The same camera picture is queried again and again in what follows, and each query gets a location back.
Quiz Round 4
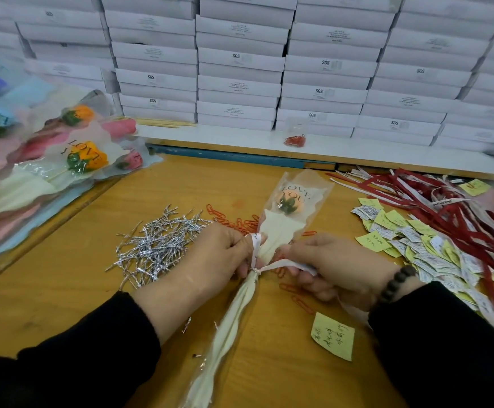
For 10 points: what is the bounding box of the person's left hand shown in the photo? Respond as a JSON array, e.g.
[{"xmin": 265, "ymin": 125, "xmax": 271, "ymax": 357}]
[{"xmin": 132, "ymin": 220, "xmax": 258, "ymax": 345}]

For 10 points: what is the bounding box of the person's right hand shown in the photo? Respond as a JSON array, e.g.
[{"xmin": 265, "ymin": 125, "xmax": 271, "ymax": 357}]
[{"xmin": 272, "ymin": 232, "xmax": 422, "ymax": 313}]

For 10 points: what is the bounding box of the single white ribbon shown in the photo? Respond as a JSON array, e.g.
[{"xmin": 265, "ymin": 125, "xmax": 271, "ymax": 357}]
[{"xmin": 247, "ymin": 232, "xmax": 371, "ymax": 328}]

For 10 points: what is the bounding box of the pile of yellow white tags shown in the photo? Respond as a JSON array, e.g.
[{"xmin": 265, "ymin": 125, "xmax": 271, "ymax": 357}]
[{"xmin": 309, "ymin": 155, "xmax": 494, "ymax": 364}]

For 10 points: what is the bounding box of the peach rose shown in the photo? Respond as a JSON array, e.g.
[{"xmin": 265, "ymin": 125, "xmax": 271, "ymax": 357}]
[{"xmin": 179, "ymin": 169, "xmax": 333, "ymax": 408}]

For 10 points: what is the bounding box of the pile of red ribbons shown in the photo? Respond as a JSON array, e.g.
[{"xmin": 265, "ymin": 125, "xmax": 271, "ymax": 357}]
[{"xmin": 327, "ymin": 168, "xmax": 494, "ymax": 341}]

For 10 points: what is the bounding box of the pile of flowers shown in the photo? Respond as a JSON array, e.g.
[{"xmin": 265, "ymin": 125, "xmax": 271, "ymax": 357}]
[{"xmin": 0, "ymin": 50, "xmax": 165, "ymax": 273}]

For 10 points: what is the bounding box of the person's left forearm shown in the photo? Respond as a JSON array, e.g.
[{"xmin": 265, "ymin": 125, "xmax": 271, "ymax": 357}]
[{"xmin": 0, "ymin": 290, "xmax": 163, "ymax": 408}]

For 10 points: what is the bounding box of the person's right forearm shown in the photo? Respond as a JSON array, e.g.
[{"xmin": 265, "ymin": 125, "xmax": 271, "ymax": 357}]
[{"xmin": 368, "ymin": 280, "xmax": 494, "ymax": 408}]

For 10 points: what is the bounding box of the pile of silver twist ties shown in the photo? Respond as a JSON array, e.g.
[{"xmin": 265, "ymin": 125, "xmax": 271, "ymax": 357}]
[{"xmin": 107, "ymin": 205, "xmax": 212, "ymax": 332}]

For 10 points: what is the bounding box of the pile of orange paper clips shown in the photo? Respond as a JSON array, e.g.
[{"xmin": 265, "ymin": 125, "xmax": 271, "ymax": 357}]
[{"xmin": 205, "ymin": 202, "xmax": 318, "ymax": 313}]

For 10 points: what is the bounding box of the long white board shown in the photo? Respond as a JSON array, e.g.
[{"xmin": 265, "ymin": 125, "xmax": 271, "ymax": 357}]
[{"xmin": 138, "ymin": 125, "xmax": 494, "ymax": 179}]

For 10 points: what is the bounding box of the small bag of red clips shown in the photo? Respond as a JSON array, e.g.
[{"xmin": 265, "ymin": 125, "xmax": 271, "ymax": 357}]
[{"xmin": 284, "ymin": 123, "xmax": 308, "ymax": 148}]

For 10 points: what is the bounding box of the wooden sticks bundle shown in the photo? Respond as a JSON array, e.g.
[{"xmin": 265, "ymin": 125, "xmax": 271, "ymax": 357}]
[{"xmin": 137, "ymin": 118, "xmax": 197, "ymax": 129}]

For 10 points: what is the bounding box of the black bead bracelet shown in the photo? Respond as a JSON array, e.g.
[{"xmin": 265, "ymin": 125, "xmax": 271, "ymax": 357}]
[{"xmin": 378, "ymin": 264, "xmax": 420, "ymax": 304}]

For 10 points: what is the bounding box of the wall of stacked white boxes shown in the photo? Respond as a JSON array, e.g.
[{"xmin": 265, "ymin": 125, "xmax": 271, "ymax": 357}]
[{"xmin": 0, "ymin": 0, "xmax": 494, "ymax": 156}]

